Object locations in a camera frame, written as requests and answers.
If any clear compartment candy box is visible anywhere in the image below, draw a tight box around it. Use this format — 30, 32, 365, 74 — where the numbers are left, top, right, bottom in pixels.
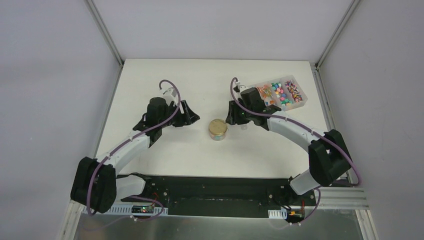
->
251, 75, 308, 111

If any left white cable duct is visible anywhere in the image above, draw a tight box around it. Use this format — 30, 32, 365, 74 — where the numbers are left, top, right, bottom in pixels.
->
103, 204, 169, 217

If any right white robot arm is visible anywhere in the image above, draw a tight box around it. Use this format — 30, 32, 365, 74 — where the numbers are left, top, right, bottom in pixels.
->
225, 86, 353, 205

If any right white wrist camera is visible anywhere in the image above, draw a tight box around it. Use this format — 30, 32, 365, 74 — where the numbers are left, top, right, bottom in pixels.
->
232, 81, 248, 95

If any right white cable duct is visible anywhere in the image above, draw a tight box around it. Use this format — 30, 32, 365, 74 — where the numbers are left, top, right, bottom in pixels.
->
267, 208, 288, 220

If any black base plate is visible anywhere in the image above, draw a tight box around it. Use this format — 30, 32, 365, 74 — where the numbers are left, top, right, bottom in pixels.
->
135, 173, 316, 218

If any clear plastic scoop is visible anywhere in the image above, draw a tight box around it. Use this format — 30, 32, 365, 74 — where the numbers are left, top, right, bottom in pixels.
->
240, 123, 248, 131

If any left aluminium frame post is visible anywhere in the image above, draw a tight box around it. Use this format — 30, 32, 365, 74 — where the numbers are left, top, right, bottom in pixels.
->
84, 0, 125, 69

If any clear plastic jar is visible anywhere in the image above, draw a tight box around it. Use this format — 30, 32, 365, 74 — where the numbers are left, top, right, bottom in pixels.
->
209, 132, 227, 141

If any aluminium frame post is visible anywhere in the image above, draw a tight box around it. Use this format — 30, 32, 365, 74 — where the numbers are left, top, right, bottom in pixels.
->
84, 0, 125, 69
314, 0, 362, 70

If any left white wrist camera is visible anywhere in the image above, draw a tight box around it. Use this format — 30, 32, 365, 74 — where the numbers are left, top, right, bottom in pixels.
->
162, 87, 179, 104

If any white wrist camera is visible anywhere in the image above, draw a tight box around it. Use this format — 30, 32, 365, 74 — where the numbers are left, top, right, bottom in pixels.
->
162, 87, 179, 104
232, 81, 248, 95

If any right aluminium frame post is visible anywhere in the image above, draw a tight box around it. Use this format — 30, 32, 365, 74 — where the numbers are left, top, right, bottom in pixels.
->
314, 0, 362, 70

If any white cable duct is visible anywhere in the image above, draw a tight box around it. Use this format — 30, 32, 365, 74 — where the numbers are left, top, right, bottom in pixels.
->
267, 208, 288, 220
103, 204, 169, 217

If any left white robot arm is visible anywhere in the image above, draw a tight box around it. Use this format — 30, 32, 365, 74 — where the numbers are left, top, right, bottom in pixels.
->
70, 97, 200, 215

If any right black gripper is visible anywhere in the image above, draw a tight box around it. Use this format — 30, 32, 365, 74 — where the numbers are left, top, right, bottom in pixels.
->
225, 100, 254, 125

